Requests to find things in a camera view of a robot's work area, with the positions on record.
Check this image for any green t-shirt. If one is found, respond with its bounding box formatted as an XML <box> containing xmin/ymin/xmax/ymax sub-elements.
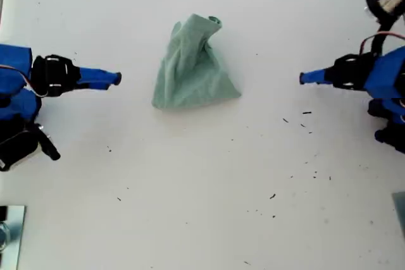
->
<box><xmin>151</xmin><ymin>13</ymin><xmax>242</xmax><ymax>111</ymax></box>

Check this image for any large steel plate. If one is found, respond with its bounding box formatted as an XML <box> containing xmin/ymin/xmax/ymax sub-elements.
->
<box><xmin>0</xmin><ymin>205</ymin><xmax>26</xmax><ymax>270</ymax></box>

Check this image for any arm red white wire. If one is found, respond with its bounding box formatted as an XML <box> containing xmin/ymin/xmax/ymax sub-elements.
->
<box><xmin>0</xmin><ymin>65</ymin><xmax>46</xmax><ymax>98</ymax></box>
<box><xmin>360</xmin><ymin>31</ymin><xmax>405</xmax><ymax>56</ymax></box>

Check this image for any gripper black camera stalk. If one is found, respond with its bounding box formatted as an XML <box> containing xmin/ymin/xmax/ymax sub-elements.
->
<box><xmin>33</xmin><ymin>123</ymin><xmax>61</xmax><ymax>161</ymax></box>
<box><xmin>365</xmin><ymin>0</ymin><xmax>404</xmax><ymax>58</ymax></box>

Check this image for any steel post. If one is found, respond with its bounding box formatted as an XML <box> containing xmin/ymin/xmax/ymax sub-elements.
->
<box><xmin>0</xmin><ymin>222</ymin><xmax>11</xmax><ymax>252</ymax></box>

